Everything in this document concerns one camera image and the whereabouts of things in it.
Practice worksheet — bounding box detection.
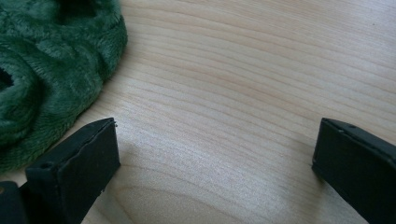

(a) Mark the green plush cloth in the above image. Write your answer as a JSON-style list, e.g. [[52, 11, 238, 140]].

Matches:
[[0, 0, 129, 174]]

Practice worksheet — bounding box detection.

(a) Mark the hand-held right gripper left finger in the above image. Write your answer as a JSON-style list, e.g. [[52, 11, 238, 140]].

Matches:
[[24, 117, 121, 224]]

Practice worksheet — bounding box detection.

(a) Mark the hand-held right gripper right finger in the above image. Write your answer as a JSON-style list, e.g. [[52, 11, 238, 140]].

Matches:
[[311, 117, 396, 224]]

